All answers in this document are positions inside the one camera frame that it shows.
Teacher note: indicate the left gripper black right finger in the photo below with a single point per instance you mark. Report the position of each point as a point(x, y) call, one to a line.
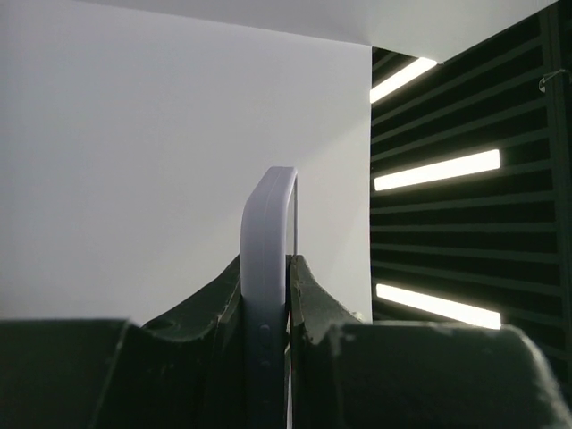
point(348, 374)

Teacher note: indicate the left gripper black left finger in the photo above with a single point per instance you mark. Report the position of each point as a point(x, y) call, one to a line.
point(183, 369)

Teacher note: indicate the black slatted ceiling panel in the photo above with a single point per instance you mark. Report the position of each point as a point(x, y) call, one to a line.
point(499, 239)

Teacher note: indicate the ceiling light strip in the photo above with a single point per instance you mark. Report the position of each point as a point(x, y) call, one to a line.
point(454, 310)
point(400, 78)
point(457, 167)

